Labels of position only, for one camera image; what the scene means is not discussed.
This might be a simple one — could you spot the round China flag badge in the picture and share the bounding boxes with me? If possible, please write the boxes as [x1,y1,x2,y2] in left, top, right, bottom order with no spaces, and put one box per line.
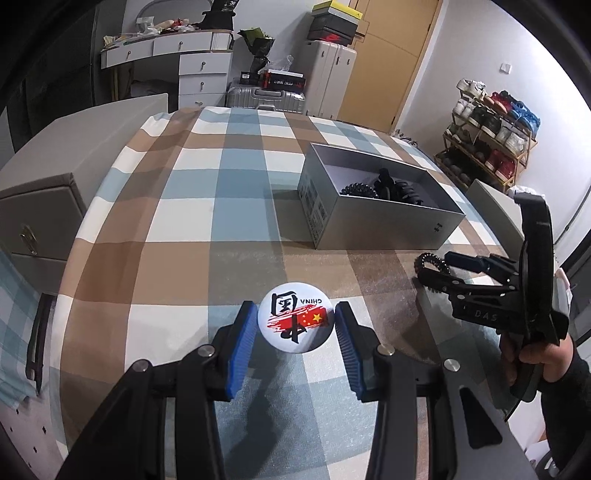
[257,282,334,354]

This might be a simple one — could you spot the person's right hand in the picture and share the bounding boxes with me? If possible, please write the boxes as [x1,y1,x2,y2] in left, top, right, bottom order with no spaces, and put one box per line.
[499,332,576,386]

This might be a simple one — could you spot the black hair clip in box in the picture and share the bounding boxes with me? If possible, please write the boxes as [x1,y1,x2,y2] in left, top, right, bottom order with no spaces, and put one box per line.
[374,168,424,205]

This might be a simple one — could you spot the grey cardboard box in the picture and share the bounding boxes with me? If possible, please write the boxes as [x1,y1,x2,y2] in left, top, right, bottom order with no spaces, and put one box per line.
[297,143,465,250]

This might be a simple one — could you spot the black spiral tie in box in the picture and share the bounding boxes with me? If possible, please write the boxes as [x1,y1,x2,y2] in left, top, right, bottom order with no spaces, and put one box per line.
[341,182,378,198]

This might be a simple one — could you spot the wooden shoe rack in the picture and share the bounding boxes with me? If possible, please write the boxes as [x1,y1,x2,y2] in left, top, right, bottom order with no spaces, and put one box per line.
[435,78,541,193]

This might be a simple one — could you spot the plaid bed sheet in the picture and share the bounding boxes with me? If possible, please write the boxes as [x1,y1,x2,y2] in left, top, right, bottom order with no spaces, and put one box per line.
[50,107,514,479]

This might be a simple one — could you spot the white tall suitcase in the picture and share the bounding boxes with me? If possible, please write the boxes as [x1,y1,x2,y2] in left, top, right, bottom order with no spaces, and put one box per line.
[300,41,356,120]

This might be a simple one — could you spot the silver suitcase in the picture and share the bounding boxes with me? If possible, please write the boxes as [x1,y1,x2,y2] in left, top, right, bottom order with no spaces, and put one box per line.
[225,84,305,114]

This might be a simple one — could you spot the wooden door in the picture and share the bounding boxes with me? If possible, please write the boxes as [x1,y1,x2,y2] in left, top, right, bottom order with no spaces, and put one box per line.
[339,0,442,132]

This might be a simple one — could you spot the grey bedside cabinet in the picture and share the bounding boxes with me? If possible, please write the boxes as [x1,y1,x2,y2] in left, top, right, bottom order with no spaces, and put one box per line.
[0,94,168,295]

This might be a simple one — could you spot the black red box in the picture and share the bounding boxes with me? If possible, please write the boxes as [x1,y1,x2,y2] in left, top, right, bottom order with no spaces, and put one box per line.
[238,69,305,94]

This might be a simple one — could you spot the white dressing desk with drawers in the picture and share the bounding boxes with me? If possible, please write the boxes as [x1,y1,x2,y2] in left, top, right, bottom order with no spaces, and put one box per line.
[100,30,233,108]

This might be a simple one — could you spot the stacked shoe boxes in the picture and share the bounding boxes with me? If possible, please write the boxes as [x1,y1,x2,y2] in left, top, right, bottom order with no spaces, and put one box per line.
[307,1,363,46]

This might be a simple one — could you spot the flower bouquet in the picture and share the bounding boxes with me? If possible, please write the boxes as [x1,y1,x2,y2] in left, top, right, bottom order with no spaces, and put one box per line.
[238,27,274,74]

